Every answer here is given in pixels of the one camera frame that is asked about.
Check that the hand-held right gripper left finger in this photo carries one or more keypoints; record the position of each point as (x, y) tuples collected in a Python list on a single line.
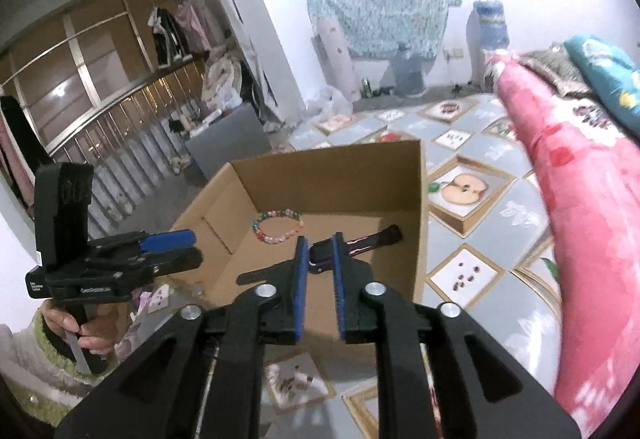
[(299, 289)]

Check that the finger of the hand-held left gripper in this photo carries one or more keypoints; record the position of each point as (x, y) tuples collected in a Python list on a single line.
[(180, 261), (167, 240)]

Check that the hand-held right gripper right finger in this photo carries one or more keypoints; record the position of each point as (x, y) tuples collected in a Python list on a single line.
[(340, 289)]

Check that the black purple smart watch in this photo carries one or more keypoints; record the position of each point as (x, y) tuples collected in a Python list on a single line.
[(370, 241)]

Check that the brown cardboard box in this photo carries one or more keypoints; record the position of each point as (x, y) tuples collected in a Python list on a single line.
[(280, 189)]

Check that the person's left forearm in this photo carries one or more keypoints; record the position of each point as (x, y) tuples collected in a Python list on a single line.
[(30, 369)]

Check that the person's left hand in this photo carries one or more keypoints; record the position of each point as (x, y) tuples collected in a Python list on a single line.
[(97, 341)]

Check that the grey box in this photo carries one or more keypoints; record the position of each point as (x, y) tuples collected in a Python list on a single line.
[(230, 144)]

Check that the dark hanging coat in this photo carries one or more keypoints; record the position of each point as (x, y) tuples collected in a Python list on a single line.
[(20, 139)]

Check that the metal railing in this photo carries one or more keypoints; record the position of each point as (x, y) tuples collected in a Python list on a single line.
[(125, 114)]

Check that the pile of light clothes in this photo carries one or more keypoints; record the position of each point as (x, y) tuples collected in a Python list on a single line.
[(222, 81)]

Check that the white plastic bag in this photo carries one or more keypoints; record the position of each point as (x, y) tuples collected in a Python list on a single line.
[(327, 104)]

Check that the green drink can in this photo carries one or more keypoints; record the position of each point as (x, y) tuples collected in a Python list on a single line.
[(365, 89)]

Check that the black white hanging jacket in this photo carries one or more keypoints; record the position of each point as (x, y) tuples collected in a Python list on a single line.
[(167, 36)]

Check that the pink hanging garment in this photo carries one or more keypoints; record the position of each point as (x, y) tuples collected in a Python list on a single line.
[(200, 21)]

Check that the clear water jug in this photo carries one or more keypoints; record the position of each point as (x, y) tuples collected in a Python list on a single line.
[(409, 71)]

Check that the pink floral blanket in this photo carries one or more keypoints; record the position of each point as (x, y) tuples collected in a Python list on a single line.
[(590, 219)]

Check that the grey lace pillow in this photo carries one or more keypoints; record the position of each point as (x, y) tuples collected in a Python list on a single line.
[(555, 69)]

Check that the teal patterned pillow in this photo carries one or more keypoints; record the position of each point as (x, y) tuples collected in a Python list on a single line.
[(607, 69)]

